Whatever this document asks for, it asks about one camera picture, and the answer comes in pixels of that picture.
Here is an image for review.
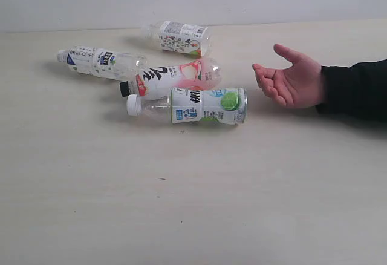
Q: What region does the open person hand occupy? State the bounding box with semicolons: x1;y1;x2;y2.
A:
252;44;325;109

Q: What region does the lime label Gatorade bottle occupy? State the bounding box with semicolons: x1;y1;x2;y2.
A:
126;88;248;125

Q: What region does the floral label clear bottle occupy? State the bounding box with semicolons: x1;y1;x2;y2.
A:
141;21;211;57

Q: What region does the pink peach label bottle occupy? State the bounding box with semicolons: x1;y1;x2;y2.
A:
119;57;221;100

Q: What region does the blue label clear water bottle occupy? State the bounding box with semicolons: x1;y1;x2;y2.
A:
57;46;147;81

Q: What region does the black sleeve forearm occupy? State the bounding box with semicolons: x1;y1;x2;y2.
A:
316;59;386;124

